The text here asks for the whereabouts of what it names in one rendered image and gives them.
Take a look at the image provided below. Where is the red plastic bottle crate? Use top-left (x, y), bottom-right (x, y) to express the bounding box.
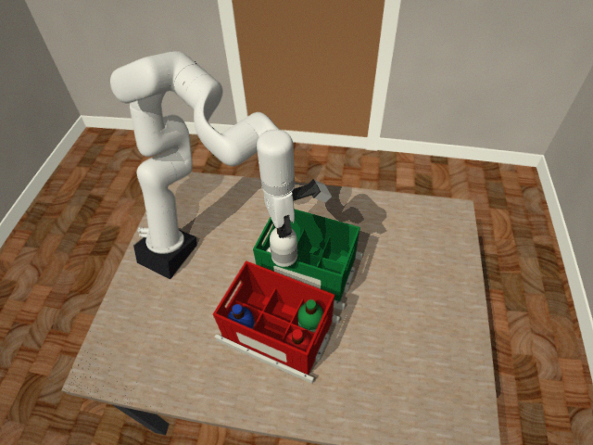
top-left (221, 266), bottom-right (334, 375)

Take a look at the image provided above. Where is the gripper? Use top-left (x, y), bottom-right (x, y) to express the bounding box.
top-left (262, 187), bottom-right (295, 238)

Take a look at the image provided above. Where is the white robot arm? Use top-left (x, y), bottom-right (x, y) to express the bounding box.
top-left (110, 51), bottom-right (295, 253)

